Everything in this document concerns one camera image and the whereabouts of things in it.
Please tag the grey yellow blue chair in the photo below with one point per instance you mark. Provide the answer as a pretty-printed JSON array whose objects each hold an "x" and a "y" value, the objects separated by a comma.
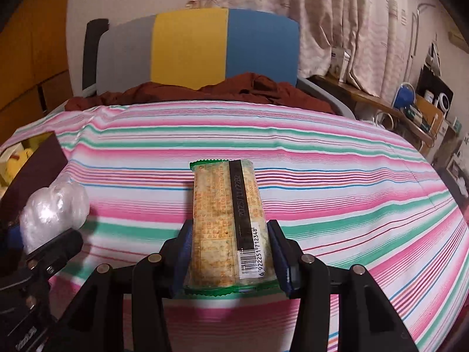
[{"x": 190, "y": 44}]

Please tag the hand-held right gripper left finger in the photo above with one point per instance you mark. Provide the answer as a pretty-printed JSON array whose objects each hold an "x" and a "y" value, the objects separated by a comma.
[{"x": 182, "y": 260}]

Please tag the wooden side desk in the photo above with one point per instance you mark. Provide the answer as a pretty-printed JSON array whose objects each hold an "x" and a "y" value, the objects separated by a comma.
[{"x": 366, "y": 95}]

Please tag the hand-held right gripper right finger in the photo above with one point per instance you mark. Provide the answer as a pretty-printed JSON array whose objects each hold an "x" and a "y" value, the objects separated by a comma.
[{"x": 282, "y": 264}]

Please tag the wooden wardrobe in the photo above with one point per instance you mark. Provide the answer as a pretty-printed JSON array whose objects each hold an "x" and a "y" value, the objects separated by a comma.
[{"x": 22, "y": 80}]

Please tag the metal rack tube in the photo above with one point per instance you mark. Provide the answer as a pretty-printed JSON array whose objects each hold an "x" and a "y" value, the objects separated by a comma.
[{"x": 417, "y": 25}]

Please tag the white carton box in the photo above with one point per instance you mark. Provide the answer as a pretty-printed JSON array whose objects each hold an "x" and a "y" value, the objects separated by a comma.
[{"x": 339, "y": 62}]

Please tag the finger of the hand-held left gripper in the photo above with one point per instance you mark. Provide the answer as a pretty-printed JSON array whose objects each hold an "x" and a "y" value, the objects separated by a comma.
[
  {"x": 55, "y": 249},
  {"x": 13, "y": 238}
]

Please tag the gold metal tin box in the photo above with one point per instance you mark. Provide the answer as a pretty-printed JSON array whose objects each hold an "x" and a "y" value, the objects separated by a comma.
[{"x": 36, "y": 168}]

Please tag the white plastic wrap ball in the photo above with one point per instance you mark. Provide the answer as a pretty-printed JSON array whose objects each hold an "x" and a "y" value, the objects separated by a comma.
[{"x": 55, "y": 205}]

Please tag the beige wall unit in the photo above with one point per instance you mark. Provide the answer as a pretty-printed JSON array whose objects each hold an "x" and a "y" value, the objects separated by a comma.
[{"x": 460, "y": 40}]

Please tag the black appliance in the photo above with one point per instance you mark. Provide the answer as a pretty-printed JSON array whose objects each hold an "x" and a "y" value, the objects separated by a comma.
[{"x": 428, "y": 80}]

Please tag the green edged cracker packet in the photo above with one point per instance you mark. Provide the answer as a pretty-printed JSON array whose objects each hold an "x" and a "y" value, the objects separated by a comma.
[{"x": 216, "y": 220}]

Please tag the striped pink green tablecloth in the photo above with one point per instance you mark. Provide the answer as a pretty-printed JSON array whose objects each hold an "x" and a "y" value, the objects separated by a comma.
[{"x": 329, "y": 190}]

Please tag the maroon cloth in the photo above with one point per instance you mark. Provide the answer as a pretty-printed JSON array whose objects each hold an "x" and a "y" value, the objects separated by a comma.
[{"x": 256, "y": 91}]

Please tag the pale patterned curtain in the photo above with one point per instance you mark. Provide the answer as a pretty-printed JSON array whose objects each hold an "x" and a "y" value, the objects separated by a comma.
[{"x": 329, "y": 14}]

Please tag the yellow snack packet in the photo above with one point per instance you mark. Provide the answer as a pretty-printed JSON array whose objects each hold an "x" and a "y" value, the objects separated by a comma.
[{"x": 16, "y": 163}]

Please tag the blue round appliance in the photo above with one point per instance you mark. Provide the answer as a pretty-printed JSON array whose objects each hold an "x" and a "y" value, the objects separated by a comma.
[{"x": 405, "y": 97}]

